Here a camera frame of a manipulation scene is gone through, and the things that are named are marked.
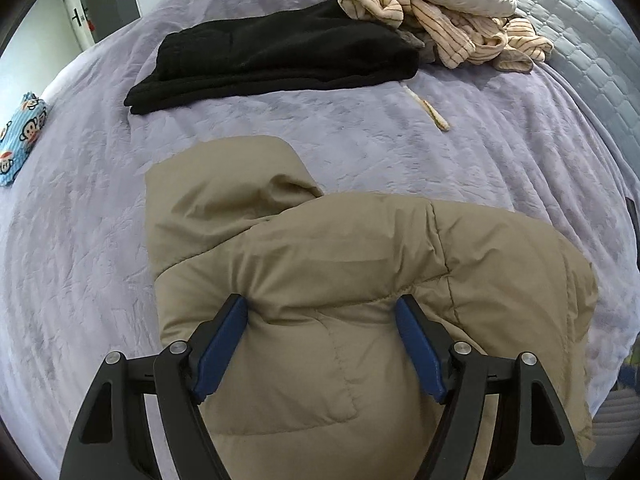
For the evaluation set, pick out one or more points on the cream striped fabric belt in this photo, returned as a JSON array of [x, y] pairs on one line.
[[430, 110]]

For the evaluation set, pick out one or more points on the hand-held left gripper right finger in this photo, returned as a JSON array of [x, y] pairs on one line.
[[420, 345]]

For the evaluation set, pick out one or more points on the beige puffer jacket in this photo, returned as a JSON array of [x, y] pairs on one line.
[[310, 260]]

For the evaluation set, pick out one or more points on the grey quilted bedspread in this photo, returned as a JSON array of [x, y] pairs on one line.
[[580, 50]]

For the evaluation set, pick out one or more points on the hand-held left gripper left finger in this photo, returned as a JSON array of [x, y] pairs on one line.
[[220, 345]]

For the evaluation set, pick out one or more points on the blue monkey print cloth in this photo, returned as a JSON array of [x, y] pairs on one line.
[[20, 135]]

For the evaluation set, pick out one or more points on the black fleece garment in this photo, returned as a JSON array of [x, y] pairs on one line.
[[280, 55]]

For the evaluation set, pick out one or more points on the lavender plush blanket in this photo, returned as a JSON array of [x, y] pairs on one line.
[[100, 200]]

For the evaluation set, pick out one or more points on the grey garment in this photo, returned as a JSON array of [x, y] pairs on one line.
[[420, 45]]

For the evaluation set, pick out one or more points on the cream striped garment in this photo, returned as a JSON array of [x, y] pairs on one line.
[[450, 35]]

